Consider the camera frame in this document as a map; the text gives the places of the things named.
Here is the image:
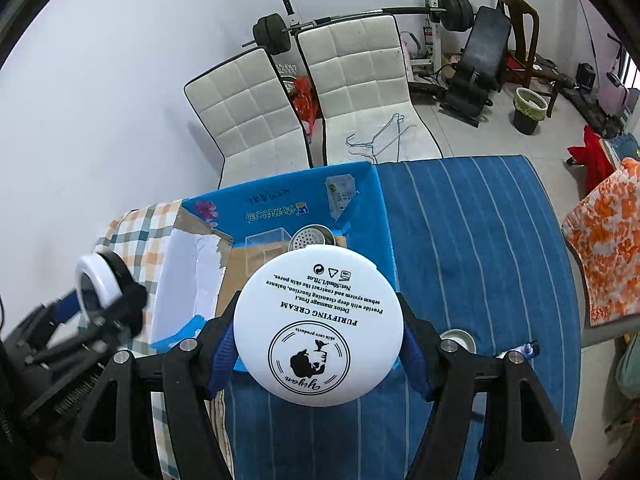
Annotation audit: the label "round white black device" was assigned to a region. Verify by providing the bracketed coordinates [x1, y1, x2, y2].
[75, 247, 134, 321]

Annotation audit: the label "clear acrylic box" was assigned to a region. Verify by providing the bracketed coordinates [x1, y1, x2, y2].
[245, 228, 291, 254]

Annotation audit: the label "white cream jar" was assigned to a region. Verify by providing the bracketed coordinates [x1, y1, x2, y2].
[233, 245, 404, 408]

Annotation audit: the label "perforated steel tin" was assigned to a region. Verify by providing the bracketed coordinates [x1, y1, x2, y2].
[288, 224, 336, 252]

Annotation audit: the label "gold tin lid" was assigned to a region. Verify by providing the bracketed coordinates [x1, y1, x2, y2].
[440, 328, 477, 354]

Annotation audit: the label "plaid orange teal cloth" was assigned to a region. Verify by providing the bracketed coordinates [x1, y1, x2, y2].
[94, 199, 237, 480]

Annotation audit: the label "blue cardboard box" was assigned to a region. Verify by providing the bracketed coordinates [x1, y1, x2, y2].
[150, 162, 397, 352]

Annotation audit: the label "blue striped cloth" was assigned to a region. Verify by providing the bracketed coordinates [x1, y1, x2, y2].
[227, 156, 579, 479]

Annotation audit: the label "orange floral cloth chair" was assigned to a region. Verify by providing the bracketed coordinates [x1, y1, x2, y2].
[561, 157, 640, 326]

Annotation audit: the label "left white padded chair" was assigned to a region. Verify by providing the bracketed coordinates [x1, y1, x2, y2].
[183, 48, 312, 188]

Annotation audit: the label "white padded chair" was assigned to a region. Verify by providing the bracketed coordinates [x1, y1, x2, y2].
[297, 15, 442, 165]
[183, 48, 312, 188]

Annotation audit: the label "red cloth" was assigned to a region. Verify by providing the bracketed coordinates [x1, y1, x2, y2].
[566, 125, 620, 193]

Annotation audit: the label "barbell with black plates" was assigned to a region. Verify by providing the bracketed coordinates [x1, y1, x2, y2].
[242, 0, 475, 57]

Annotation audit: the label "black trash bin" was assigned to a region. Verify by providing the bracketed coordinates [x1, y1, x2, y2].
[513, 87, 548, 136]

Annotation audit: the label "right white padded chair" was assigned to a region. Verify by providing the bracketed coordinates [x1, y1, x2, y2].
[297, 15, 442, 165]

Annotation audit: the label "black weight bench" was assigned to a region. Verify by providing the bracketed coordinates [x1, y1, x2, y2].
[440, 6, 511, 128]

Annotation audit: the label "brown wooden chair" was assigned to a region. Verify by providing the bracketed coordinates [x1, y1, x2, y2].
[499, 0, 570, 118]

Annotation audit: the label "white squat rack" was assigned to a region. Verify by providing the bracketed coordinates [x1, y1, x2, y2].
[253, 0, 447, 74]

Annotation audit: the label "wire clothes hangers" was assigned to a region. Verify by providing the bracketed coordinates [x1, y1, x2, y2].
[345, 113, 416, 165]

